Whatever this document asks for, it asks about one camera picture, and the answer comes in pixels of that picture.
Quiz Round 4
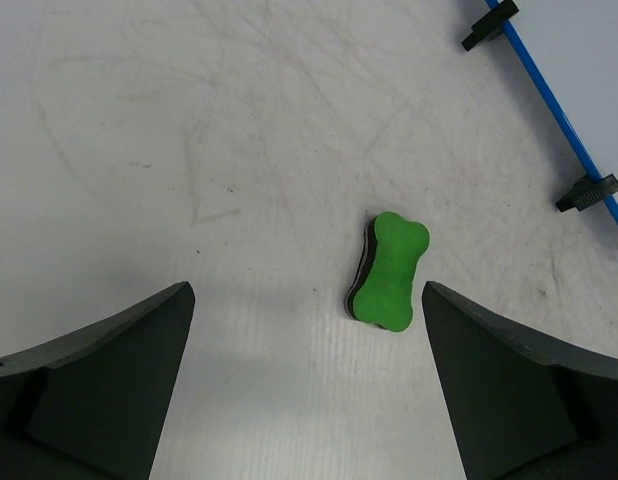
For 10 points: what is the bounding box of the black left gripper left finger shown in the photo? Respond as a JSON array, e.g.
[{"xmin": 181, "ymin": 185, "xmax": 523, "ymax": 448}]
[{"xmin": 0, "ymin": 282, "xmax": 195, "ymax": 479}]

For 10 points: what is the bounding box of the green bone-shaped eraser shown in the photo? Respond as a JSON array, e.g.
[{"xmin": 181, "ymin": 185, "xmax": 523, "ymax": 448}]
[{"xmin": 344, "ymin": 211, "xmax": 430, "ymax": 333}]

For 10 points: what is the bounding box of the black whiteboard stand foot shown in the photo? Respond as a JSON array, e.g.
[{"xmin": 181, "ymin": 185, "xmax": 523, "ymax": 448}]
[
  {"xmin": 461, "ymin": 0, "xmax": 519, "ymax": 52},
  {"xmin": 555, "ymin": 174, "xmax": 618, "ymax": 212}
]

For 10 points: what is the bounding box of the black whiteboard stand foot left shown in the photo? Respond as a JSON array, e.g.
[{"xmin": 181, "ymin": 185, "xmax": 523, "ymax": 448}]
[{"xmin": 461, "ymin": 0, "xmax": 519, "ymax": 52}]

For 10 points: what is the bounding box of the black whiteboard stand foot right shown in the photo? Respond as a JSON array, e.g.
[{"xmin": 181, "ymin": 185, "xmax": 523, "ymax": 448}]
[{"xmin": 555, "ymin": 174, "xmax": 618, "ymax": 212}]

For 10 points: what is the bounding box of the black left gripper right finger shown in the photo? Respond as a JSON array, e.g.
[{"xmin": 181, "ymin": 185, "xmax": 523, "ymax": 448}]
[{"xmin": 422, "ymin": 282, "xmax": 618, "ymax": 479}]

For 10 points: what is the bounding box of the blue-framed whiteboard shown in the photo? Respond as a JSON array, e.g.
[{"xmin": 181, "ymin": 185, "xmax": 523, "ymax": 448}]
[{"xmin": 503, "ymin": 0, "xmax": 618, "ymax": 225}]

